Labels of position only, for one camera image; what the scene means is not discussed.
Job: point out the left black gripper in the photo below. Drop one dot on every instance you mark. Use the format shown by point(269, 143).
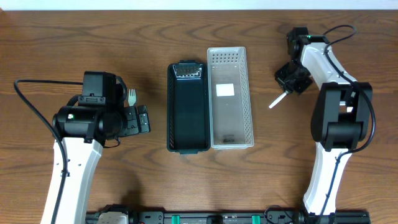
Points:
point(137, 121)

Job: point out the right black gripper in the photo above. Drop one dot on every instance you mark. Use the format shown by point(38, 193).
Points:
point(280, 76)

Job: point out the mint green plastic fork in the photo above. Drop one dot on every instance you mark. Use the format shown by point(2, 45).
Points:
point(132, 97)

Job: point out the white plastic spoon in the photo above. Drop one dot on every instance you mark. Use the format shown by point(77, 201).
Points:
point(278, 99)

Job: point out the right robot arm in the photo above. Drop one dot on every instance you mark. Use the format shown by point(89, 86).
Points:
point(343, 121)

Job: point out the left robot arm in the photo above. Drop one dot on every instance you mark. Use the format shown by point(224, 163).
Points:
point(104, 111)

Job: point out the dark green plastic basket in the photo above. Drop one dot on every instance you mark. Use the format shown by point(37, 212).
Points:
point(188, 110)

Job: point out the clear white plastic basket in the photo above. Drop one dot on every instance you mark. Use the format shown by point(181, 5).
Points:
point(230, 116)

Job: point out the white paper label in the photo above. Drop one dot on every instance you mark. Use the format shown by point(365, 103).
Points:
point(225, 89)

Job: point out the black mounting rail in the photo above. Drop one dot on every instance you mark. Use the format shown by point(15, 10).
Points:
point(273, 215)

